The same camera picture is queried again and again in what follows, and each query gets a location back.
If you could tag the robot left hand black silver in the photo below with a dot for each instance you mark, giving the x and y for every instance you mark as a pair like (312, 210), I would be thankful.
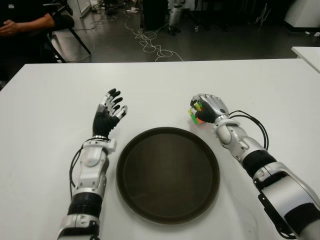
(102, 123)

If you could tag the robot right hand black silver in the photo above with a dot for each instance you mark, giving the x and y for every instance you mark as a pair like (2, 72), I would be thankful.
(215, 107)

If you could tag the person's bare hand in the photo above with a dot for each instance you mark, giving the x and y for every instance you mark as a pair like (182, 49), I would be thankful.
(8, 28)

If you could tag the multicoloured Rubik's cube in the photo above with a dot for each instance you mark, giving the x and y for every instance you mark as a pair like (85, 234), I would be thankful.
(196, 119)

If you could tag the robot right arm silver black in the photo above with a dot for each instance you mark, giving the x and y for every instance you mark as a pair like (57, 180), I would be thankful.
(287, 190)

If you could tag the person's bare forearm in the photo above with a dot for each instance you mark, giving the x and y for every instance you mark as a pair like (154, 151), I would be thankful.
(32, 26)

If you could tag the robot left arm silver black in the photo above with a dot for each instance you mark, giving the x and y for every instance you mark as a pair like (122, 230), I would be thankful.
(91, 165)

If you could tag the round dark brown plate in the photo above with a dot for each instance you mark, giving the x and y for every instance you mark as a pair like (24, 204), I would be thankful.
(167, 175)

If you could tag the person's black clothed body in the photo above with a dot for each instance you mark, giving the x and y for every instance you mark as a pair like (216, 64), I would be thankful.
(20, 7)

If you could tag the black chair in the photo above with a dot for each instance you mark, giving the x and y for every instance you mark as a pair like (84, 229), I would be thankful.
(65, 22)

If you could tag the white board panel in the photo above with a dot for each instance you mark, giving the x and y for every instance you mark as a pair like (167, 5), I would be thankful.
(85, 7)

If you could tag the grey metal leaning stand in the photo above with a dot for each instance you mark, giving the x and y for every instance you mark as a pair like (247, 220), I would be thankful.
(262, 13)

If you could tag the white side table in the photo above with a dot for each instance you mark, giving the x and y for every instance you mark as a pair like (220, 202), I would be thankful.
(308, 56)

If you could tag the black cabinet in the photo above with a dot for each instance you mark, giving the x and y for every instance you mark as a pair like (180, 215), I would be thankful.
(155, 13)

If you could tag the white power strip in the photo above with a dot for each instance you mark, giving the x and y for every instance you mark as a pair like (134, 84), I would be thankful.
(133, 10)

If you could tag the small white floor object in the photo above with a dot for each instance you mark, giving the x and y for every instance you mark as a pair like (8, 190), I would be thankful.
(307, 33)

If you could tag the white machine housing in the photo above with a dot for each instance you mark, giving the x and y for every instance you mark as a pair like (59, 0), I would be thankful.
(303, 12)

